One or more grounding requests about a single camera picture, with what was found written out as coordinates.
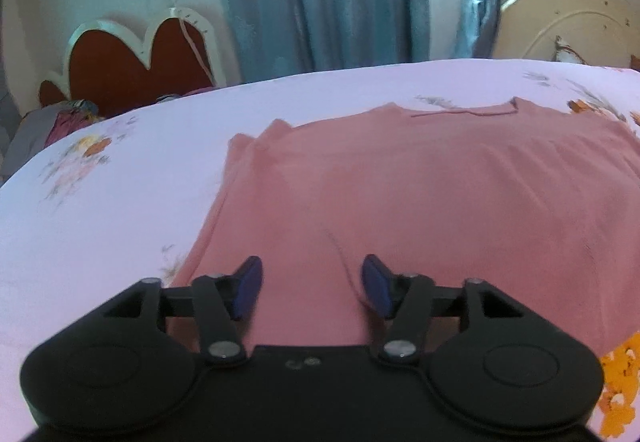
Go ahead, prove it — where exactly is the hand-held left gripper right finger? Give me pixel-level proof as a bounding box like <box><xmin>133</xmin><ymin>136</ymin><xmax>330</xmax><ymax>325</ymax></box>
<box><xmin>362</xmin><ymin>254</ymin><xmax>526</xmax><ymax>368</ymax></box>

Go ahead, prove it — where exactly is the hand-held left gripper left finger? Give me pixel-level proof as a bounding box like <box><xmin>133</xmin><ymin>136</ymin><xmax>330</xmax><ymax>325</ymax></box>
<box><xmin>102</xmin><ymin>256</ymin><xmax>264</xmax><ymax>367</ymax></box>

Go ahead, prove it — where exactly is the pink long-sleeved sweatshirt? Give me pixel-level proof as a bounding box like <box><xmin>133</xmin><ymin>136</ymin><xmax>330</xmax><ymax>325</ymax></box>
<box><xmin>170</xmin><ymin>96</ymin><xmax>640</xmax><ymax>358</ymax></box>

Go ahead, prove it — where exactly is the pile of clothes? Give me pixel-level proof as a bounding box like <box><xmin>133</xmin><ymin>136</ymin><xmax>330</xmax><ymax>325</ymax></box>
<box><xmin>0</xmin><ymin>99</ymin><xmax>103</xmax><ymax>183</ymax></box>

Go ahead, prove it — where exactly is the floral white bed sheet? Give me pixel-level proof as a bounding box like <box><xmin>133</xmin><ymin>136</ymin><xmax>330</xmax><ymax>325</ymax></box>
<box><xmin>0</xmin><ymin>58</ymin><xmax>640</xmax><ymax>442</ymax></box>

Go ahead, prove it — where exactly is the red heart-shaped headboard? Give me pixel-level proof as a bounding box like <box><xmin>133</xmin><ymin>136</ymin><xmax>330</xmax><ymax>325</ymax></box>
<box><xmin>39</xmin><ymin>6</ymin><xmax>226</xmax><ymax>120</ymax></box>

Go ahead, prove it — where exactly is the small patterned pillow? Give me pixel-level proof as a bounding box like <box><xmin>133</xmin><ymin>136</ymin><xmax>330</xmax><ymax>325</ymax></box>
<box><xmin>552</xmin><ymin>36</ymin><xmax>583</xmax><ymax>65</ymax></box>

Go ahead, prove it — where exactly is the cream round headboard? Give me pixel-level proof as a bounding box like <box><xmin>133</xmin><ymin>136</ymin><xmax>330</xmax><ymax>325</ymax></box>
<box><xmin>492</xmin><ymin>0</ymin><xmax>640</xmax><ymax>72</ymax></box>

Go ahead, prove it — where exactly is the white cable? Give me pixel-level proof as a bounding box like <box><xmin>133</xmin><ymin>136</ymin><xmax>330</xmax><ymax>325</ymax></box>
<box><xmin>140</xmin><ymin>0</ymin><xmax>216</xmax><ymax>87</ymax></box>

